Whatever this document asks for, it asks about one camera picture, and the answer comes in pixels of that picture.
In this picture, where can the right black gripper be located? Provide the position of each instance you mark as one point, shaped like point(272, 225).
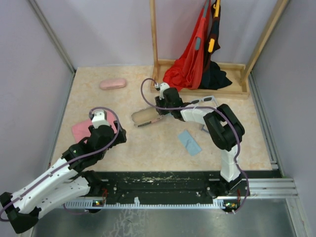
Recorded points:
point(158, 101)

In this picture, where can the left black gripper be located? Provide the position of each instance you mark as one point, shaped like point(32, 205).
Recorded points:
point(121, 137)

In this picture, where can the flag print glasses case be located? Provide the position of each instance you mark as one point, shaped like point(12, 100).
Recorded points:
point(145, 117)

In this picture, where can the light blue lens cloth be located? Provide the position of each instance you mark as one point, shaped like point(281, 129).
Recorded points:
point(189, 143)

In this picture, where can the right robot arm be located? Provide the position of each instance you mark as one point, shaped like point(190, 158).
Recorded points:
point(225, 129)

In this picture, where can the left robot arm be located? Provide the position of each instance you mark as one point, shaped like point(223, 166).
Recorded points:
point(66, 180)

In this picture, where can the pink folded cloth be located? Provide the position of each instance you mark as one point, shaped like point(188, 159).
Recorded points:
point(80, 130)

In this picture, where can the red hanging garment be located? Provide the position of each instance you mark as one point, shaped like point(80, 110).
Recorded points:
point(186, 72)

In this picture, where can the dark hanging garment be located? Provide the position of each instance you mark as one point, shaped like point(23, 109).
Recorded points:
point(213, 78)

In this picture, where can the pink glasses case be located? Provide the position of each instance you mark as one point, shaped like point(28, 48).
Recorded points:
point(114, 83)

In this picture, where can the yellow clothes hanger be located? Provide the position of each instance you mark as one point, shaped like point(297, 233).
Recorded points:
point(214, 32)

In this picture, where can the wooden clothes rack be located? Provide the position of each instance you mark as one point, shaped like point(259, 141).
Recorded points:
point(237, 73)

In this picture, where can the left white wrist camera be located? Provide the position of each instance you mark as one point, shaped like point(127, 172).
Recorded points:
point(99, 118)

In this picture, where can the white frame sunglasses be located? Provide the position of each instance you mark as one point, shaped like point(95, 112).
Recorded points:
point(206, 99)

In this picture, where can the grey blue frame glasses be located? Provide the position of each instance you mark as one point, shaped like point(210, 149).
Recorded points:
point(204, 128)

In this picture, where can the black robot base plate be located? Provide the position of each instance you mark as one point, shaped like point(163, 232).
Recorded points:
point(164, 187)

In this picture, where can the white cable duct strip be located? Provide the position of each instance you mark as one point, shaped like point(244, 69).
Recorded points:
point(96, 204)

